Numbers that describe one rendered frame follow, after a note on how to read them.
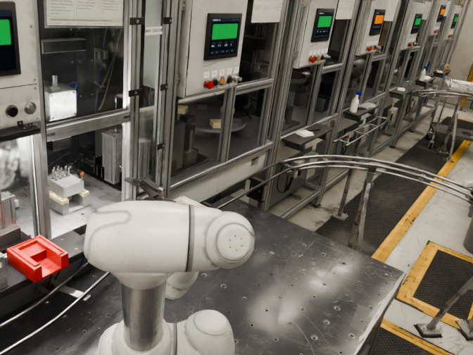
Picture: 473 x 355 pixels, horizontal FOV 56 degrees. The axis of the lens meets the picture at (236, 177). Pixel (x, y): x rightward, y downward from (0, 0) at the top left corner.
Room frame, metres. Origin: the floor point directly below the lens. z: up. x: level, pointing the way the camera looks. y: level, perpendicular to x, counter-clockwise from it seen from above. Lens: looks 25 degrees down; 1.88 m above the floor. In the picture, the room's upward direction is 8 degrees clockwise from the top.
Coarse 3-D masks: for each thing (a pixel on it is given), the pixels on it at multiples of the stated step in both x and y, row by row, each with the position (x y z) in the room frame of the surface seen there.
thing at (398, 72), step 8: (416, 0) 5.78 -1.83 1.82; (424, 8) 5.33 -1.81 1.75; (424, 16) 5.42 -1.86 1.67; (416, 40) 5.38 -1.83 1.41; (400, 56) 4.95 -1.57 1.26; (400, 64) 5.03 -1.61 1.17; (408, 64) 5.72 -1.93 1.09; (400, 72) 5.10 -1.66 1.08; (408, 72) 5.70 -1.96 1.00; (392, 80) 4.91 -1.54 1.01
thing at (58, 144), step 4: (56, 140) 1.58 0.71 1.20; (60, 140) 1.60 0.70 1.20; (64, 140) 1.61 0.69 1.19; (68, 140) 1.63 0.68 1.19; (48, 144) 1.58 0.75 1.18; (52, 144) 1.57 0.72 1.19; (56, 144) 1.58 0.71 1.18; (60, 144) 1.59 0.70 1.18; (64, 144) 1.61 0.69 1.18; (68, 144) 1.63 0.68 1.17; (48, 148) 1.59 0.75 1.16; (52, 148) 1.57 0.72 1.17; (56, 148) 1.58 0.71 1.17; (60, 148) 1.59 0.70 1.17; (64, 148) 1.61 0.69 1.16
